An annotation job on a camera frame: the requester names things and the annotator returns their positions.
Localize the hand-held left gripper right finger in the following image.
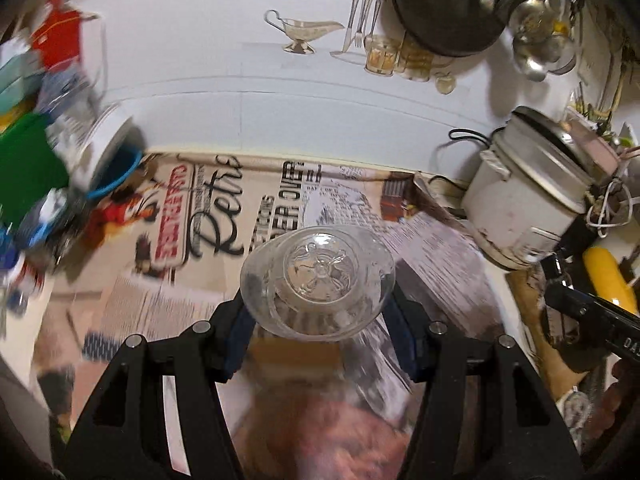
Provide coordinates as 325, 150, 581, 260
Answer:
384, 284, 585, 480

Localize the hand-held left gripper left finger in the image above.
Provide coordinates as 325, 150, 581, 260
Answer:
62, 296, 257, 480

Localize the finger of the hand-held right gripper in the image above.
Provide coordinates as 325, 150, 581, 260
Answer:
541, 254, 609, 347

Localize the clear plastic bottle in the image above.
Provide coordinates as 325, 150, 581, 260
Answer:
239, 225, 397, 342

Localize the person's right hand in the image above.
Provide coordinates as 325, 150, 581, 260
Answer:
602, 359, 640, 426

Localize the yellow round object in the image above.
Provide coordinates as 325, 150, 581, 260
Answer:
581, 246, 640, 317

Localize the white rice cooker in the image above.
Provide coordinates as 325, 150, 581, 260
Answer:
459, 105, 602, 272

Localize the newspaper print tablecloth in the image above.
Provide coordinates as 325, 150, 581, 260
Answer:
30, 151, 507, 480

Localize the pink bowl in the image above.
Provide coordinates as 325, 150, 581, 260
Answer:
564, 119, 622, 172

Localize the blue bowl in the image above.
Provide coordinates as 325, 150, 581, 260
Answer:
84, 146, 144, 202

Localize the green box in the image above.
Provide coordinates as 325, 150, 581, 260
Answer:
0, 111, 72, 232

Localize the metal ladle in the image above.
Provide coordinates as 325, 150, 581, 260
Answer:
511, 0, 557, 45

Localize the black hanging pan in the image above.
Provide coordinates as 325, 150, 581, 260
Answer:
388, 0, 507, 58

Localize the teal tissue box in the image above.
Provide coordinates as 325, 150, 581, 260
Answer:
0, 49, 45, 112

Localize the red package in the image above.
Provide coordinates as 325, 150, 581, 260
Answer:
30, 1, 84, 72

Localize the bundle of white cords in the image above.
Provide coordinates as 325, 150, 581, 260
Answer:
584, 172, 636, 237

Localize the black power cable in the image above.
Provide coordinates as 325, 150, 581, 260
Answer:
446, 129, 502, 155

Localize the glass jars wall sticker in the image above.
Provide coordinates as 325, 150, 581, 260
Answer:
362, 34, 458, 95

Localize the white cable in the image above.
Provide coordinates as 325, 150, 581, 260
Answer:
75, 9, 110, 102

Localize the gravy boat wall sticker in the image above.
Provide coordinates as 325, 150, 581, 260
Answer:
264, 8, 347, 56

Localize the cutlery wall sticker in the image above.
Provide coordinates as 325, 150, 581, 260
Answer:
329, 0, 387, 59

